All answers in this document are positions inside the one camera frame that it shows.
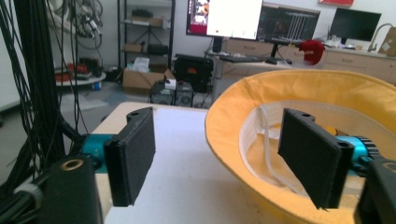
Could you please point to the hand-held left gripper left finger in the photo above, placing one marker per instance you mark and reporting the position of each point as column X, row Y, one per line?
column 132, row 158

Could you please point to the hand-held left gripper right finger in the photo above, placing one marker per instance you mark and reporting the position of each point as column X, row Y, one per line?
column 311, row 155

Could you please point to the yellow bucket hat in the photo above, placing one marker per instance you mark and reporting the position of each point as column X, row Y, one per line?
column 230, row 124

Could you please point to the black computer tower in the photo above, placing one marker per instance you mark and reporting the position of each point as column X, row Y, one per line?
column 169, row 95

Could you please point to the open cardboard box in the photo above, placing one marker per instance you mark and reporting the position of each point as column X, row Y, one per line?
column 140, row 80

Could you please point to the round white table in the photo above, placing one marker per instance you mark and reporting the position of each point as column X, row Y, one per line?
column 82, row 80

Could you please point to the wooden counter cabinet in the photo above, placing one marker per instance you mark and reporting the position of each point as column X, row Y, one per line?
column 358, row 63

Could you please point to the red cap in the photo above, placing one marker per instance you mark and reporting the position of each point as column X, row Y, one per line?
column 313, row 51

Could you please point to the black equipment case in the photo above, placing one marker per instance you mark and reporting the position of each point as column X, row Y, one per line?
column 193, row 70

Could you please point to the wooden desk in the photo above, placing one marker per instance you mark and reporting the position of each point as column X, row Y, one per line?
column 246, row 69

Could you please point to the black keyboard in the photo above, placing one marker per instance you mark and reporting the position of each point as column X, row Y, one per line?
column 241, row 58

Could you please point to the monitor with dark screen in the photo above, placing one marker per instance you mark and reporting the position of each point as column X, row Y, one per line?
column 288, row 26

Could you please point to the metal faucet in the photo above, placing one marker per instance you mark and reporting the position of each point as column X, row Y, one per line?
column 375, row 35

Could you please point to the brown cardboard box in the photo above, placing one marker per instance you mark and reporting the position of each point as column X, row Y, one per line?
column 389, row 42

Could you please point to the black metal shelf rack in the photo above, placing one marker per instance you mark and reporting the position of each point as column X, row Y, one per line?
column 146, row 21

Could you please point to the black switched-off monitor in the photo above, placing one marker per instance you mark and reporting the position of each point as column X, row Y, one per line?
column 355, row 25

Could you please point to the monitor with white screen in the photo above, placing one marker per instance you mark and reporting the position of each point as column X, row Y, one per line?
column 232, row 17

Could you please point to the red wall sign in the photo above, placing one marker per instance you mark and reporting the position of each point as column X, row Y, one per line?
column 336, row 2

